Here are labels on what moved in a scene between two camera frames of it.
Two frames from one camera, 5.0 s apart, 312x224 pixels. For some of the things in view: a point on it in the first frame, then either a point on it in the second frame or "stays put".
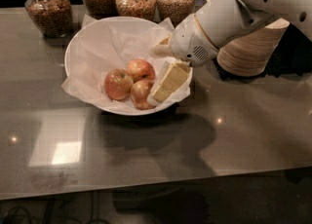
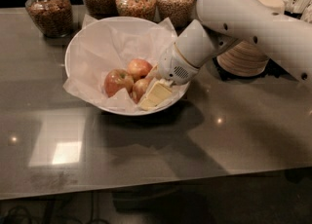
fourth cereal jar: (175, 0) stays put
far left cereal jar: (49, 7) stays put
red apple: (139, 92) stays put
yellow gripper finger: (162, 48) → (154, 73)
